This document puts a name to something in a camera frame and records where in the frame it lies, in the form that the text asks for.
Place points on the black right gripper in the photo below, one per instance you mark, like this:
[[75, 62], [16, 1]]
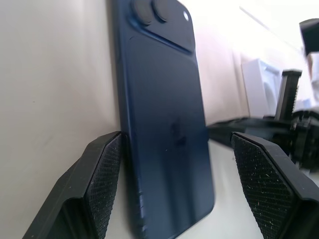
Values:
[[302, 137]]

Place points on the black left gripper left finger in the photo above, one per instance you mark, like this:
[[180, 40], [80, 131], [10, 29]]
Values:
[[82, 184]]

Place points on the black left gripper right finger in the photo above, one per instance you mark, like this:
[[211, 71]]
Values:
[[274, 189]]

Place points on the dark blue smartphone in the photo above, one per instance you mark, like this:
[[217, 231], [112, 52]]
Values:
[[162, 99]]

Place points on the white phone box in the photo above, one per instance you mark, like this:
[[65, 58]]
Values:
[[256, 82]]

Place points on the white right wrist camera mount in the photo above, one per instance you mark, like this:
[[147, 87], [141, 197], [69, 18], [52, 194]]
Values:
[[314, 67]]

